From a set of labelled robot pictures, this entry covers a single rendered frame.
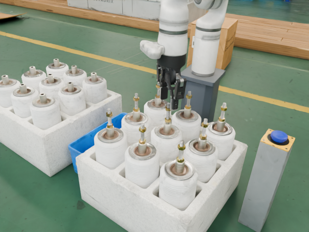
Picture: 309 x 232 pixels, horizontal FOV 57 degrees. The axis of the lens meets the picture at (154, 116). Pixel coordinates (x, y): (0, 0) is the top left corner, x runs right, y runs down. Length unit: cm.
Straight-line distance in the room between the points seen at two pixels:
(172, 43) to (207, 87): 44
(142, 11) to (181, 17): 227
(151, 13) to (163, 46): 220
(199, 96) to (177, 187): 51
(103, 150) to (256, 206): 46
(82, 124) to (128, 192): 41
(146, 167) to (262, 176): 31
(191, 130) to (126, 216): 33
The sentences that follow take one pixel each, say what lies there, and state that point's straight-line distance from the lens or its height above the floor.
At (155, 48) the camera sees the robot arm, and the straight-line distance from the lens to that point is 69.
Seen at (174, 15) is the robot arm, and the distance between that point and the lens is 68.
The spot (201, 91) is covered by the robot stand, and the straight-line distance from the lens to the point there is 111.
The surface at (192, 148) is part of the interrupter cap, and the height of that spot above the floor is 25.
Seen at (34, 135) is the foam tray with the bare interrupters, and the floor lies 17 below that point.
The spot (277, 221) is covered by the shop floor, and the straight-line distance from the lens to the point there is 103.
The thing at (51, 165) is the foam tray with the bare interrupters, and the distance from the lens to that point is 109.
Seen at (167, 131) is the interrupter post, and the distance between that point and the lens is 84.
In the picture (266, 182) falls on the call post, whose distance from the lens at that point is 84.
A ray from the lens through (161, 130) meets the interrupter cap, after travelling 86.
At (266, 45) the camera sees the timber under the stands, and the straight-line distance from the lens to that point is 251.
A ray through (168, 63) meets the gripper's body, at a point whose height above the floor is 48.
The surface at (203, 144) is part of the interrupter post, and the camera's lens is 79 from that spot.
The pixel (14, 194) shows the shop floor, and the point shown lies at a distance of 109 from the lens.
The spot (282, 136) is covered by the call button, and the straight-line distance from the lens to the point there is 79.
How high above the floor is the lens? 74
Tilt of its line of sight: 32 degrees down
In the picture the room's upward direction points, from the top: 2 degrees clockwise
